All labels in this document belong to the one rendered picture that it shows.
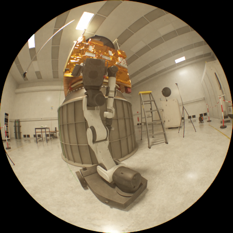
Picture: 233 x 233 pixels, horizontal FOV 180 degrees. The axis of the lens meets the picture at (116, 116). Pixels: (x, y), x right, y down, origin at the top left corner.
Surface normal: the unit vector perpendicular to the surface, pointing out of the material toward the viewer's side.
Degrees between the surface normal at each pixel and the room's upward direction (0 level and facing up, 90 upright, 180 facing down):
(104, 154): 66
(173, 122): 90
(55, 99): 90
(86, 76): 118
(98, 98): 104
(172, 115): 90
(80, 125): 90
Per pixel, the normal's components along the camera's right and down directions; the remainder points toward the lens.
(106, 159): 0.55, -0.54
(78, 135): 0.00, -0.10
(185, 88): -0.80, 0.04
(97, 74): 0.27, 0.35
